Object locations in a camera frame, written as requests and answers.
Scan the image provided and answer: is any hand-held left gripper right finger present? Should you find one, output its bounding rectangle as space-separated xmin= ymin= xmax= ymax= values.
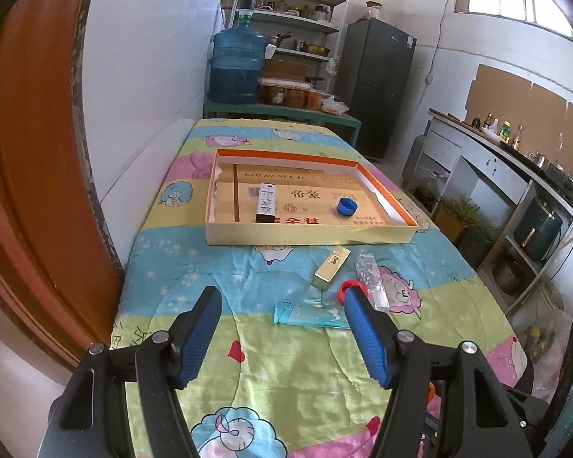
xmin=343 ymin=290 xmax=547 ymax=458

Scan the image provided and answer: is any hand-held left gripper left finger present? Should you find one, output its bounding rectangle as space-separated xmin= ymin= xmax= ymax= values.
xmin=38 ymin=285 xmax=223 ymax=458

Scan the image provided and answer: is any large orange bottle cap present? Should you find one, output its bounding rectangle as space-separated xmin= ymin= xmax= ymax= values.
xmin=340 ymin=281 xmax=366 ymax=302

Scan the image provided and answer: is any teal box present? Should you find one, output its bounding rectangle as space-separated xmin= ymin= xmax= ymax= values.
xmin=273 ymin=300 xmax=351 ymax=330

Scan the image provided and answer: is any shallow gold cardboard tray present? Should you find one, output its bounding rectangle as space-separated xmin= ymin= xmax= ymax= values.
xmin=205 ymin=149 xmax=420 ymax=247

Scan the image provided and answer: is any clear plastic bag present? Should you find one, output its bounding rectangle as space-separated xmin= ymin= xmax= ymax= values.
xmin=520 ymin=310 xmax=573 ymax=402

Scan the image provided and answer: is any clear plastic bottle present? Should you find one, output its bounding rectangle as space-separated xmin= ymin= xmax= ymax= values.
xmin=354 ymin=250 xmax=391 ymax=313

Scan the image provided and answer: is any small gold box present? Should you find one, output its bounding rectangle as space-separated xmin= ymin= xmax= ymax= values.
xmin=312 ymin=244 xmax=353 ymax=292

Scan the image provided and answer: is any metal cooking pot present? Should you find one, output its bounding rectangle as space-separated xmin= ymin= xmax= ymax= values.
xmin=494 ymin=258 xmax=526 ymax=294

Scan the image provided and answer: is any potted green plant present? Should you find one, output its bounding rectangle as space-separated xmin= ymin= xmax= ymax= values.
xmin=434 ymin=195 xmax=483 ymax=244

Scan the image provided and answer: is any black and white small box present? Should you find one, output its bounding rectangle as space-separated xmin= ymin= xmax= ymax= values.
xmin=255 ymin=184 xmax=278 ymax=223

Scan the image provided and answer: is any clear oil jug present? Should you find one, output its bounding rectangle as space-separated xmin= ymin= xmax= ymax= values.
xmin=418 ymin=172 xmax=450 ymax=211

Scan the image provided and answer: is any dark green bin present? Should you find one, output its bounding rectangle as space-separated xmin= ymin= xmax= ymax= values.
xmin=513 ymin=198 xmax=563 ymax=262

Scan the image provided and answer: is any grey gas cylinder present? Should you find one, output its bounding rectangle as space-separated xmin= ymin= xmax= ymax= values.
xmin=403 ymin=134 xmax=428 ymax=187

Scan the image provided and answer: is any black gas stove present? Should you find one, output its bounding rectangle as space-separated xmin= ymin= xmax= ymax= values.
xmin=544 ymin=162 xmax=573 ymax=211

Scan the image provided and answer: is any grey kitchen counter cabinet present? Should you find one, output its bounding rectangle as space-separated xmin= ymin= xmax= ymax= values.
xmin=420 ymin=110 xmax=573 ymax=316

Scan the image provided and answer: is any plastic bag of food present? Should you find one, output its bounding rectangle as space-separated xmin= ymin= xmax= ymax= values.
xmin=322 ymin=95 xmax=351 ymax=115

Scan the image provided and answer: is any green metal table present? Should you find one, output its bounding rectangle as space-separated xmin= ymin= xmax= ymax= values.
xmin=203 ymin=100 xmax=363 ymax=146

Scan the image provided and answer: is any orange-brown wooden door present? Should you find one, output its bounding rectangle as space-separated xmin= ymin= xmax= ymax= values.
xmin=0 ymin=0 xmax=125 ymax=377

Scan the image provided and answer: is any dark grey fridge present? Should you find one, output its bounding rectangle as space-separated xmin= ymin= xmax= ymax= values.
xmin=333 ymin=18 xmax=417 ymax=159

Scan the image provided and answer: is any blue water jug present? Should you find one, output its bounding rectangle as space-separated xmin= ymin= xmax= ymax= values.
xmin=207 ymin=0 xmax=269 ymax=104

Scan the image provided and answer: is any metal shelf rack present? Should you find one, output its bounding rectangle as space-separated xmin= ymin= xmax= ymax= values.
xmin=229 ymin=0 xmax=351 ymax=106

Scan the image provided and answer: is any row of shelf jars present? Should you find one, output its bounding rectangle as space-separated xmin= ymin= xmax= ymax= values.
xmin=255 ymin=0 xmax=332 ymax=22

